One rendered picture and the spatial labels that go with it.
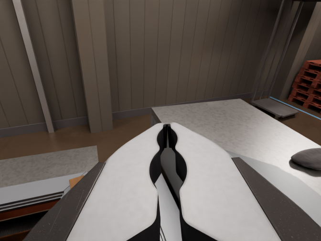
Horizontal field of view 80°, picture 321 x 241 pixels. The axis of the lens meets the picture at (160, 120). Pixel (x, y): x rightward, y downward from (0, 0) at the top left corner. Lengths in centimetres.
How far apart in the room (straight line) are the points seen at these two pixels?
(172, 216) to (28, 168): 81
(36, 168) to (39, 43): 175
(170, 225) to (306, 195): 44
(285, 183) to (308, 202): 7
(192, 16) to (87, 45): 156
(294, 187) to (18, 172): 121
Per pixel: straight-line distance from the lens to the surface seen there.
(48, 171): 120
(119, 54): 279
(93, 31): 240
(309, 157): 91
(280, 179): 74
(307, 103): 478
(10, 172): 128
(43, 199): 97
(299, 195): 72
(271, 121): 115
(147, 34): 287
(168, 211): 83
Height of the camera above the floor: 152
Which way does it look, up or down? 30 degrees down
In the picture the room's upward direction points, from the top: 4 degrees clockwise
